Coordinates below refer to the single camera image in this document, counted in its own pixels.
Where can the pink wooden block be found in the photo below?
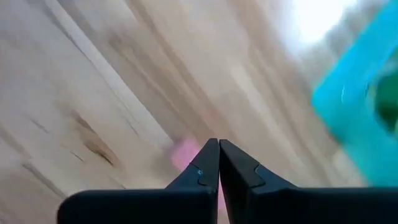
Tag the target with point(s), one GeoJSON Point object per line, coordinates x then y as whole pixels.
{"type": "Point", "coordinates": [183, 154]}

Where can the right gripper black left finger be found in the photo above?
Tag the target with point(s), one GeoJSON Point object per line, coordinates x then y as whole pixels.
{"type": "Point", "coordinates": [155, 205]}

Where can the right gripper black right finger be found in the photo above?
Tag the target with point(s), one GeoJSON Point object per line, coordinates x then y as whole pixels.
{"type": "Point", "coordinates": [295, 205]}

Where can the teal translucent plastic bin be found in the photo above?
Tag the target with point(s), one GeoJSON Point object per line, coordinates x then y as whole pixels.
{"type": "Point", "coordinates": [348, 105]}

